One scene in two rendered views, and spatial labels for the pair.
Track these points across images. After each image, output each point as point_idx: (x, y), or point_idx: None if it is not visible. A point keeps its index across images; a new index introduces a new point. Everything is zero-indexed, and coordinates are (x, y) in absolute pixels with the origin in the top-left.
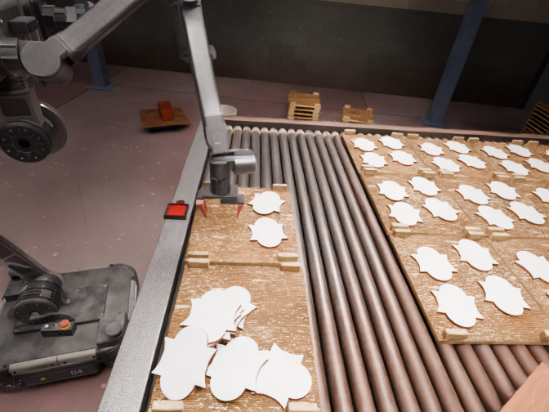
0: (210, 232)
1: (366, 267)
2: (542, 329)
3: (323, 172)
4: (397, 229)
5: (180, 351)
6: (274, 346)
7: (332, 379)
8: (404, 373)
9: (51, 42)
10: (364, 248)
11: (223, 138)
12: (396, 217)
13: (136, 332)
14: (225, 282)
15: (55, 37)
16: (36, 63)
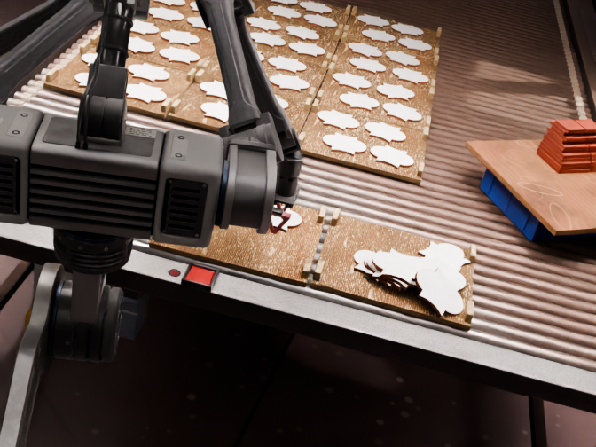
0: (261, 255)
1: (334, 181)
2: (416, 135)
3: None
4: (300, 137)
5: (433, 289)
6: (421, 251)
7: (442, 241)
8: (442, 208)
9: (270, 120)
10: (301, 172)
11: (295, 130)
12: None
13: (388, 332)
14: (344, 262)
15: (259, 113)
16: (278, 148)
